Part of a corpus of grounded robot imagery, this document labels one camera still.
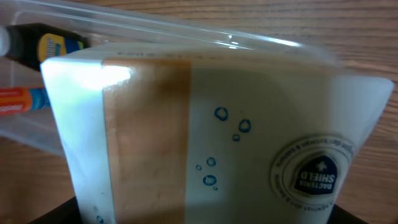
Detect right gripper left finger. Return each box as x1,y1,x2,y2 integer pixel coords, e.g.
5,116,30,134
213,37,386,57
29,197,83,224

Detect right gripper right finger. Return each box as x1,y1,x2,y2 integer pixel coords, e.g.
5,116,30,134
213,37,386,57
327,205,368,224

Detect clear plastic container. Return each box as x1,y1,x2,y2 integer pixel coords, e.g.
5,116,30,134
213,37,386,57
1,0,338,156

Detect orange bottle white cap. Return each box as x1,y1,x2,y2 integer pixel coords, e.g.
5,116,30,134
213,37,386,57
1,87,50,115

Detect black bottle white cap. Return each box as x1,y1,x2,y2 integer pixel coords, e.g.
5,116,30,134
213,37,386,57
1,23,90,71

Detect white and blue box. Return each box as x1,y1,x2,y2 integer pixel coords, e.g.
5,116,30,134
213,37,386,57
41,43,394,223

